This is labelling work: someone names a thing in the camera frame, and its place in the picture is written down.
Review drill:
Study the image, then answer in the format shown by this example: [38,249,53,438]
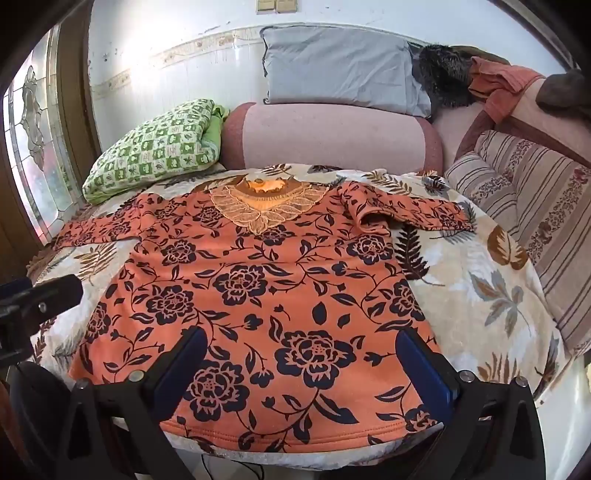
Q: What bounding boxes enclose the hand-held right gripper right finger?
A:
[395,328,548,480]

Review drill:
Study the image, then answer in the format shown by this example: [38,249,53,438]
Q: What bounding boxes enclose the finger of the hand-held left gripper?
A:
[0,274,85,325]

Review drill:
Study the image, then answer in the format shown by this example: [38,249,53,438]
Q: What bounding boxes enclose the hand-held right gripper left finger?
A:
[59,326,209,480]

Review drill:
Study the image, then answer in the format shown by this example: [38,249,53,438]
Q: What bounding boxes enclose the orange floral shirt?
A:
[53,175,476,454]

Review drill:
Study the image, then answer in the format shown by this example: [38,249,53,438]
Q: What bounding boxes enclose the beige leaf print blanket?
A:
[27,162,578,463]

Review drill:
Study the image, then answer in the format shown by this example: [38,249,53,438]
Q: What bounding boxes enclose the stained glass window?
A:
[2,23,100,241]

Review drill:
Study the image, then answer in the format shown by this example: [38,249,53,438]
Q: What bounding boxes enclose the green checkered pillow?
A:
[82,98,230,206]

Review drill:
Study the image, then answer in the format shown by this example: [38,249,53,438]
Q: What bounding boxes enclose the small striped floral pillow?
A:
[443,152,520,223]

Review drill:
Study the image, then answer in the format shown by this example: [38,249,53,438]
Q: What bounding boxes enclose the pink bolster cushion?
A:
[221,102,445,176]

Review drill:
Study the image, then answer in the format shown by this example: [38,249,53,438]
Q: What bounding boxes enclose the pink duvet with brown edge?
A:
[433,76,591,168]

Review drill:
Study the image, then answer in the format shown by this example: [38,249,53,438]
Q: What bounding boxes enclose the dark furry cloth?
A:
[411,44,477,110]

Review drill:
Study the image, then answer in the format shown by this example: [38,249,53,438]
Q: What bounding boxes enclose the orange pink cloth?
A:
[468,56,546,123]

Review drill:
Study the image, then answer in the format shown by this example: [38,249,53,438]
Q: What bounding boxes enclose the brown cloth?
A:
[537,69,591,117]

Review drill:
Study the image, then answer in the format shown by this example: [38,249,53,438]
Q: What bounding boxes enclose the grey cloth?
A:
[260,25,433,117]

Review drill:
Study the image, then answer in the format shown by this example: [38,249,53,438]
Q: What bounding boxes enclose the black cable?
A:
[198,455,265,480]

